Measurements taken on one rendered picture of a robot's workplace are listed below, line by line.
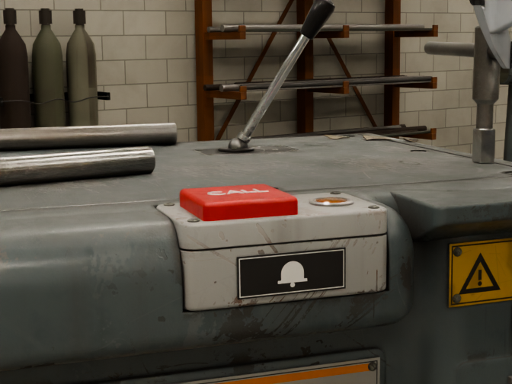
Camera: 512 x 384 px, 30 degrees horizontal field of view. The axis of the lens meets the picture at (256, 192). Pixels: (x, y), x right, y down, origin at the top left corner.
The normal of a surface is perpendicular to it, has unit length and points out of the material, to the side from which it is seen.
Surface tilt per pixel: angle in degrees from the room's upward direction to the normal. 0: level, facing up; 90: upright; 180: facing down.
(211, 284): 90
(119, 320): 90
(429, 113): 90
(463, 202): 0
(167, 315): 90
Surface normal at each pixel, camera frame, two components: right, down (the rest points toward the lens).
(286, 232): 0.32, 0.14
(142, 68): 0.58, 0.12
